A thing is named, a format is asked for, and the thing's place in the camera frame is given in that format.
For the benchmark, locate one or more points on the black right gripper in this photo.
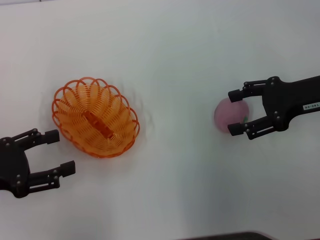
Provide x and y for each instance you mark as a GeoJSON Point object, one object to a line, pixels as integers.
{"type": "Point", "coordinates": [287, 100]}

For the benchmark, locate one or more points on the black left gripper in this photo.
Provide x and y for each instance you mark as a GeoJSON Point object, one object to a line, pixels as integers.
{"type": "Point", "coordinates": [15, 165]}

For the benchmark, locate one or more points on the pink toy peach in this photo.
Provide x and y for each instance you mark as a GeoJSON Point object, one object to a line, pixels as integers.
{"type": "Point", "coordinates": [227, 113]}

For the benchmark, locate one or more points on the dark robot torso edge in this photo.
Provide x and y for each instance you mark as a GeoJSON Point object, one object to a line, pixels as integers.
{"type": "Point", "coordinates": [237, 237]}

